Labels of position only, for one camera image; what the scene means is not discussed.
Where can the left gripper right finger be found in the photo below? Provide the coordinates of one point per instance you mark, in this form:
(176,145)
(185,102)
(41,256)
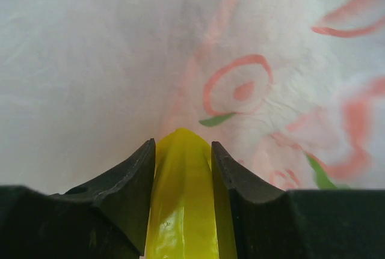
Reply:
(257,220)

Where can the pink plastic bag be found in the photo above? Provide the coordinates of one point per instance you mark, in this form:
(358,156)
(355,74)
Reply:
(85,82)

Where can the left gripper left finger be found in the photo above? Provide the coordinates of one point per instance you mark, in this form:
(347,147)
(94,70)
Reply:
(105,217)

